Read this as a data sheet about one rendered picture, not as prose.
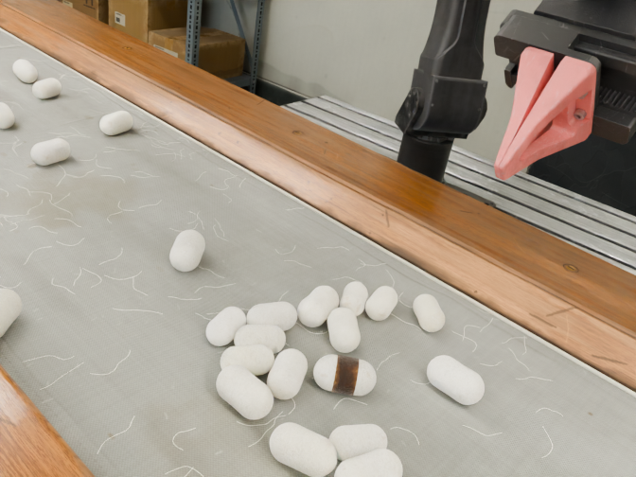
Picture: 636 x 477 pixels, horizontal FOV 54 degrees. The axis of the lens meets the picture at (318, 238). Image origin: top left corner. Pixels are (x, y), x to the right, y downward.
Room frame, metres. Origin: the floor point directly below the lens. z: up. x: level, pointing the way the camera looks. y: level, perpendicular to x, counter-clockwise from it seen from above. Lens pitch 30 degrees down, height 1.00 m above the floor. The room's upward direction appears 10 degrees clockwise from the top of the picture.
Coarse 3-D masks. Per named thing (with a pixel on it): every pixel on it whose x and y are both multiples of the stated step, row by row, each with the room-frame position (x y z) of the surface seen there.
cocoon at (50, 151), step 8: (40, 144) 0.49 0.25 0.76; (48, 144) 0.50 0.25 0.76; (56, 144) 0.50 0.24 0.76; (64, 144) 0.51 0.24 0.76; (32, 152) 0.49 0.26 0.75; (40, 152) 0.49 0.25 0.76; (48, 152) 0.49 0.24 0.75; (56, 152) 0.50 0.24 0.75; (64, 152) 0.50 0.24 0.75; (40, 160) 0.49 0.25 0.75; (48, 160) 0.49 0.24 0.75; (56, 160) 0.50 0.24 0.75
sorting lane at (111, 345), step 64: (0, 64) 0.73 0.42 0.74; (0, 128) 0.55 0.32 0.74; (64, 128) 0.58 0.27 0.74; (0, 192) 0.43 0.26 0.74; (64, 192) 0.45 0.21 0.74; (128, 192) 0.47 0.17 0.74; (192, 192) 0.49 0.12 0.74; (256, 192) 0.52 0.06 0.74; (0, 256) 0.35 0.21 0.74; (64, 256) 0.36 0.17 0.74; (128, 256) 0.38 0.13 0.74; (256, 256) 0.41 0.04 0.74; (320, 256) 0.43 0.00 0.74; (384, 256) 0.44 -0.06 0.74; (64, 320) 0.30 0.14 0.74; (128, 320) 0.31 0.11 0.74; (192, 320) 0.32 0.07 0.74; (384, 320) 0.36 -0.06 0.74; (448, 320) 0.37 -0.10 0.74; (64, 384) 0.25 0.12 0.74; (128, 384) 0.25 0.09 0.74; (192, 384) 0.26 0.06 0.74; (384, 384) 0.29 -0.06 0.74; (512, 384) 0.31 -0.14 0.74; (576, 384) 0.33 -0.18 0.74; (128, 448) 0.21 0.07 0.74; (192, 448) 0.22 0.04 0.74; (256, 448) 0.23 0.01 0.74; (448, 448) 0.25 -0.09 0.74; (512, 448) 0.26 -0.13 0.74; (576, 448) 0.27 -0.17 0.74
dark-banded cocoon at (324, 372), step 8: (320, 360) 0.28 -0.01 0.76; (328, 360) 0.28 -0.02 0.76; (336, 360) 0.28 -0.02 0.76; (360, 360) 0.29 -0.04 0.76; (320, 368) 0.28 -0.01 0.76; (328, 368) 0.28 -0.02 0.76; (360, 368) 0.28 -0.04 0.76; (368, 368) 0.28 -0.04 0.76; (320, 376) 0.27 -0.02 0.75; (328, 376) 0.27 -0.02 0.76; (360, 376) 0.28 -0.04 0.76; (368, 376) 0.28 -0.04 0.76; (376, 376) 0.28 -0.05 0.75; (320, 384) 0.27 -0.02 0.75; (328, 384) 0.27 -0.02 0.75; (360, 384) 0.27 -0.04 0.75; (368, 384) 0.27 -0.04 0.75; (360, 392) 0.27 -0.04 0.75; (368, 392) 0.28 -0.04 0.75
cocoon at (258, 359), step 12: (228, 348) 0.28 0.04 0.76; (240, 348) 0.28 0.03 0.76; (252, 348) 0.28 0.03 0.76; (264, 348) 0.28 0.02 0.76; (228, 360) 0.27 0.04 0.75; (240, 360) 0.27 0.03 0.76; (252, 360) 0.28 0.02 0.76; (264, 360) 0.28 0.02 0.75; (252, 372) 0.27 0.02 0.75; (264, 372) 0.28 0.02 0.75
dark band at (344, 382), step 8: (344, 360) 0.28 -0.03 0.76; (352, 360) 0.28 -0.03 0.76; (336, 368) 0.28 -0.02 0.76; (344, 368) 0.28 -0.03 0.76; (352, 368) 0.28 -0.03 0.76; (336, 376) 0.27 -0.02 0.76; (344, 376) 0.27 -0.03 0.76; (352, 376) 0.27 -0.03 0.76; (336, 384) 0.27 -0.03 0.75; (344, 384) 0.27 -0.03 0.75; (352, 384) 0.27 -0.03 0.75; (336, 392) 0.27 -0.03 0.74; (344, 392) 0.27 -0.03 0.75; (352, 392) 0.27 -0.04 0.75
